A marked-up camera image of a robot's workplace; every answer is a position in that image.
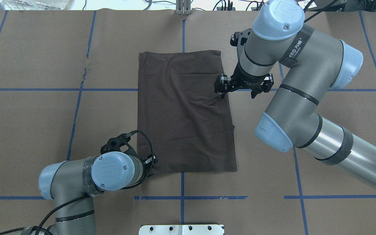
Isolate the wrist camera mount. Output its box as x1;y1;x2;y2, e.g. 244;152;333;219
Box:
100;131;139;158
230;28;253;59

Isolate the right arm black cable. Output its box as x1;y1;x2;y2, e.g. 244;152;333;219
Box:
302;0;342;23

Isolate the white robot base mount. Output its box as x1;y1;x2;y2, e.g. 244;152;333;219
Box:
138;224;225;235

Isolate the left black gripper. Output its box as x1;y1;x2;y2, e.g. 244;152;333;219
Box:
141;156;158;180

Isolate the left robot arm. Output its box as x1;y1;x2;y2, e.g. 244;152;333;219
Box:
20;151;158;235

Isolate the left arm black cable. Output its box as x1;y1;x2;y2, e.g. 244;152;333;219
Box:
0;130;156;235

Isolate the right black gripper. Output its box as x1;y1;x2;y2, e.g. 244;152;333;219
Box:
214;64;274;99

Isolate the aluminium extrusion post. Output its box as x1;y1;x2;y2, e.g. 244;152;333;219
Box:
176;0;192;15

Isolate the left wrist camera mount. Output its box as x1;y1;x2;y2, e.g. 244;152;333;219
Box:
100;131;139;158

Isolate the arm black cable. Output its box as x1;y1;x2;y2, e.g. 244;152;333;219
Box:
302;0;342;23
0;130;156;235

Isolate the dark brown t-shirt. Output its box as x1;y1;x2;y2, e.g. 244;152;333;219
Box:
137;50;237;174

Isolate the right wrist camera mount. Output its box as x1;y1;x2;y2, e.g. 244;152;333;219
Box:
230;28;253;59

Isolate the black cable on floor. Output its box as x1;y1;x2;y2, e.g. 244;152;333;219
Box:
142;0;267;11

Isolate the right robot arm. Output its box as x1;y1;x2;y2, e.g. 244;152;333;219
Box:
214;0;376;189

